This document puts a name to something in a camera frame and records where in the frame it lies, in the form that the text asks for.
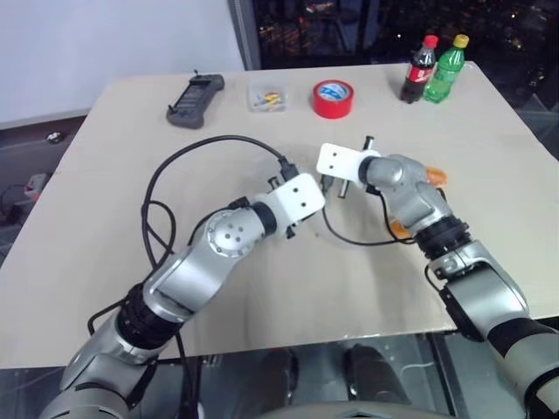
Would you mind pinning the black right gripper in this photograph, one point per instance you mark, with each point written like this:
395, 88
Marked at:
342, 187

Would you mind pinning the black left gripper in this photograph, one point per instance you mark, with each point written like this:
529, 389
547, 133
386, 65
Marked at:
291, 230

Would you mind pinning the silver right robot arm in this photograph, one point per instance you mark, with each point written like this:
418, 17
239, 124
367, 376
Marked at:
480, 288

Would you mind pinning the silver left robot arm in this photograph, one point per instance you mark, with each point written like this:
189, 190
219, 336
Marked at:
196, 262

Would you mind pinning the orange snack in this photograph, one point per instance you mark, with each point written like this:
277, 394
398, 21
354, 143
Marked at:
436, 176
401, 230

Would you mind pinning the beige table cover sheet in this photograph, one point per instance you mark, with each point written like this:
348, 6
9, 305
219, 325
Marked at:
305, 283

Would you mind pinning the red tape roll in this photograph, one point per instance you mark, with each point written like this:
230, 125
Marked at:
333, 99

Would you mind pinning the clear box of colourful bits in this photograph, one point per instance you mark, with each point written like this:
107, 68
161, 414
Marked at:
268, 97

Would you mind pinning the cola bottle with red cap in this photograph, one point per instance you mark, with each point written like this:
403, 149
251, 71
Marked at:
418, 72

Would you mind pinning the dark rounded shape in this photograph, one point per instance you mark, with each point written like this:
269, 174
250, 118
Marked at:
279, 379
375, 377

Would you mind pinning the green bottle with yellow cap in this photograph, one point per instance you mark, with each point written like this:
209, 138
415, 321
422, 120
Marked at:
442, 72

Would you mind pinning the black handheld remote controller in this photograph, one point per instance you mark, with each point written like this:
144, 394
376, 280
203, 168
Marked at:
195, 100

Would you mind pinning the grey robot torso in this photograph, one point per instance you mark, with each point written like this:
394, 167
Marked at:
349, 414

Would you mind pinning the red and grey floor device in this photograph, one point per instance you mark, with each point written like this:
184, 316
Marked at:
36, 182

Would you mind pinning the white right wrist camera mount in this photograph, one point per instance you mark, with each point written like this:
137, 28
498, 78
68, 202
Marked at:
336, 162

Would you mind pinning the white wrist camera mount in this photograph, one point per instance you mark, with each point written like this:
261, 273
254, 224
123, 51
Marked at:
299, 198
336, 162

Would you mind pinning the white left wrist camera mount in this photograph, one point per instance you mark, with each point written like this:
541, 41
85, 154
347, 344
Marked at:
299, 198

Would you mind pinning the grey window frame post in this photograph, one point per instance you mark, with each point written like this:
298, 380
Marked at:
243, 35

